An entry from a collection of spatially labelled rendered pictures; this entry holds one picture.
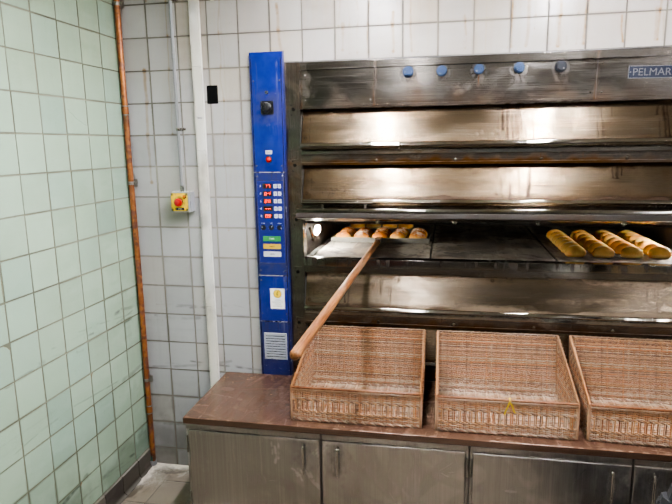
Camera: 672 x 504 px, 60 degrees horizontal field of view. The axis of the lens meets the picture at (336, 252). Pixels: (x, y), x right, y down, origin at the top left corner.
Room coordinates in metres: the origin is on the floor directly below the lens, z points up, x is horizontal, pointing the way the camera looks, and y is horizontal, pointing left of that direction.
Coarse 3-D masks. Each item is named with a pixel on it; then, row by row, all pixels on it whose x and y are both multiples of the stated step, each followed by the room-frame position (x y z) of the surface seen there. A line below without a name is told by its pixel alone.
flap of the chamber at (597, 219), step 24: (312, 216) 2.62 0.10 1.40; (336, 216) 2.60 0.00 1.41; (360, 216) 2.58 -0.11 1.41; (384, 216) 2.56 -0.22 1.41; (408, 216) 2.54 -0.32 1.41; (432, 216) 2.52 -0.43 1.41; (456, 216) 2.50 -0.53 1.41; (480, 216) 2.48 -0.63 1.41; (504, 216) 2.47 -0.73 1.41; (528, 216) 2.45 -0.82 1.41; (552, 216) 2.43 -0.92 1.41; (576, 216) 2.41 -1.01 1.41; (600, 216) 2.39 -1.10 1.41; (624, 216) 2.38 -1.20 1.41; (648, 216) 2.36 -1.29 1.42
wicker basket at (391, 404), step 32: (320, 352) 2.70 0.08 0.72; (352, 352) 2.67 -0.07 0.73; (384, 352) 2.64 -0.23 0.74; (416, 352) 2.62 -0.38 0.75; (320, 384) 2.62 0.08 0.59; (352, 384) 2.62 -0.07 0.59; (384, 384) 2.60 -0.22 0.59; (416, 384) 2.58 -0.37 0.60; (320, 416) 2.26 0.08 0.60; (352, 416) 2.24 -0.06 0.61; (384, 416) 2.21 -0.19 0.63; (416, 416) 2.28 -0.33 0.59
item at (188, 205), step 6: (174, 192) 2.83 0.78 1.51; (180, 192) 2.83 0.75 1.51; (186, 192) 2.82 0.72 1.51; (192, 192) 2.86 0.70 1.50; (174, 198) 2.83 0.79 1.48; (180, 198) 2.82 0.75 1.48; (186, 198) 2.82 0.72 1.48; (192, 198) 2.86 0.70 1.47; (174, 204) 2.83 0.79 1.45; (186, 204) 2.82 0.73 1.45; (192, 204) 2.85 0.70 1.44; (174, 210) 2.83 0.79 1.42; (180, 210) 2.83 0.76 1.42; (186, 210) 2.82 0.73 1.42; (192, 210) 2.85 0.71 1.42
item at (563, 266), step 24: (312, 264) 2.78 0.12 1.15; (336, 264) 2.75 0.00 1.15; (384, 264) 2.71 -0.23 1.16; (408, 264) 2.69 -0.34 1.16; (432, 264) 2.67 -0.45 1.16; (456, 264) 2.65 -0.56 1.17; (480, 264) 2.62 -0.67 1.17; (504, 264) 2.60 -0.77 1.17; (528, 264) 2.58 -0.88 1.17; (552, 264) 2.56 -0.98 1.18; (576, 264) 2.55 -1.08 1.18; (600, 264) 2.53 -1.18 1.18; (624, 264) 2.52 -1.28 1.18; (648, 264) 2.51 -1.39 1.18
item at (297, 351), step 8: (376, 240) 3.08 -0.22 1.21; (368, 256) 2.69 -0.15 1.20; (360, 264) 2.48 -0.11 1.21; (352, 272) 2.32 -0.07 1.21; (352, 280) 2.23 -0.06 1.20; (344, 288) 2.08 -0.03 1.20; (336, 296) 1.96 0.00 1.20; (328, 304) 1.86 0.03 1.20; (336, 304) 1.91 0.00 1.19; (320, 312) 1.78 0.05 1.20; (328, 312) 1.79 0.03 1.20; (320, 320) 1.70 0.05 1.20; (312, 328) 1.61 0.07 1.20; (304, 336) 1.54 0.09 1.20; (312, 336) 1.57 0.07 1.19; (296, 344) 1.48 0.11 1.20; (304, 344) 1.49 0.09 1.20; (296, 352) 1.43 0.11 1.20
